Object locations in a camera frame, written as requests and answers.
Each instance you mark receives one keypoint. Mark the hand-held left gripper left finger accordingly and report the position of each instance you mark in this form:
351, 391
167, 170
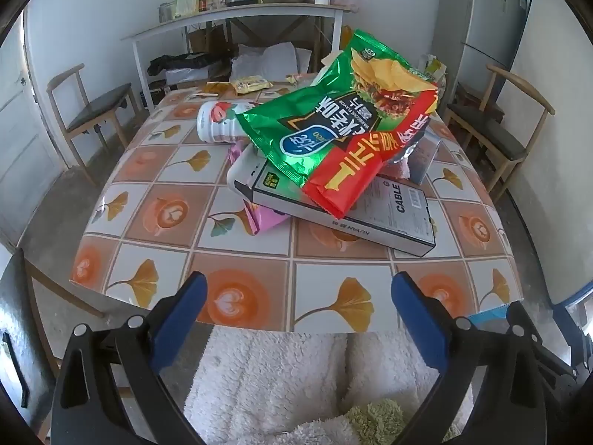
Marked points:
180, 320

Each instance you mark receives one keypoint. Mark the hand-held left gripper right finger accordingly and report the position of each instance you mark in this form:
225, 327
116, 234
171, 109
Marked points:
417, 315

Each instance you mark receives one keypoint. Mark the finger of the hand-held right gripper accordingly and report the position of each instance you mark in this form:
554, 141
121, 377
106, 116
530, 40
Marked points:
556, 354

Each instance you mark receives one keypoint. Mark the light blue plastic bin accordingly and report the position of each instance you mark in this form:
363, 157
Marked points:
486, 313

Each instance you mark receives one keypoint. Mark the large green red chip bag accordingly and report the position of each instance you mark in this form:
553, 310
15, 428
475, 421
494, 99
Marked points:
324, 139

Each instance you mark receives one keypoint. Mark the pale green fluffy cloth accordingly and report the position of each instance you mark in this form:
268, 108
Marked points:
380, 422

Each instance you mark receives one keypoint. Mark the pink snack packet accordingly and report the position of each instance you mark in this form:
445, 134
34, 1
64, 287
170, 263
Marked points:
266, 220

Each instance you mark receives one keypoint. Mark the light blue white carton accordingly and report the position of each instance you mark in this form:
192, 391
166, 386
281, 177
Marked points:
428, 157

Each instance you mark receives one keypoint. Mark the wooden chair black seat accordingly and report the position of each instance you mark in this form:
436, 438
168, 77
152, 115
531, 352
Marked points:
99, 104
491, 132

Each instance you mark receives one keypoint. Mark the white yogurt drink bottle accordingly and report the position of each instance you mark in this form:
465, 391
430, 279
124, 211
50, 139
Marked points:
213, 123

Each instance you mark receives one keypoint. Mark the dark brown wooden stool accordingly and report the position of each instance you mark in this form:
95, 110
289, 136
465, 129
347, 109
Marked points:
468, 95

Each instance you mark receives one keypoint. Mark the white panel blue edge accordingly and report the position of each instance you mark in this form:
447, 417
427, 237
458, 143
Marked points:
556, 125

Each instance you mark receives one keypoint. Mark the white door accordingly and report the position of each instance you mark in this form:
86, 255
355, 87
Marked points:
23, 148

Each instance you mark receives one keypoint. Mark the small orange gold packet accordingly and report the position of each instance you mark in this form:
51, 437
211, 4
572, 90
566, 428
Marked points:
217, 88

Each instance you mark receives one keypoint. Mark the pale yellow snack packet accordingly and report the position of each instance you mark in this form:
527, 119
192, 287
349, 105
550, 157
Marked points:
252, 85

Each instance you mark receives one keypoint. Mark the white bag green label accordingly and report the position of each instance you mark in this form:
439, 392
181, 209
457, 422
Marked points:
433, 68

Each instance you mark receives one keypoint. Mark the black bag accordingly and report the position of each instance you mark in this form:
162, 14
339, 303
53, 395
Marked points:
180, 62

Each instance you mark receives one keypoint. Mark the white sack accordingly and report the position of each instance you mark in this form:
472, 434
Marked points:
264, 60

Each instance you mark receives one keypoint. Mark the brown paper bag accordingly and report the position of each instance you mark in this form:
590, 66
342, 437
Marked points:
204, 39

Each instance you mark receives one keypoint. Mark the orange plastic bag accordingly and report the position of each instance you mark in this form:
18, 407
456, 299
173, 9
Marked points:
347, 38

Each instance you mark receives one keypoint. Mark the grey refrigerator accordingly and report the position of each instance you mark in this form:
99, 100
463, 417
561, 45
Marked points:
495, 18

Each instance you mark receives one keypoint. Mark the small steel pot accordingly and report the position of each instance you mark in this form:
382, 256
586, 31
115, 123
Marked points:
166, 13

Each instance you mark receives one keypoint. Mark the white side table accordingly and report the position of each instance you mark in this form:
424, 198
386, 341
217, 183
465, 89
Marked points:
222, 13

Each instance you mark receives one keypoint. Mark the green white food package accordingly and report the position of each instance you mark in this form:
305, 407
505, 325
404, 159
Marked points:
185, 4

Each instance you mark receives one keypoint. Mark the dark sauce bottle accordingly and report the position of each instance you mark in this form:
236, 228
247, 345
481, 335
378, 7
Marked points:
203, 3

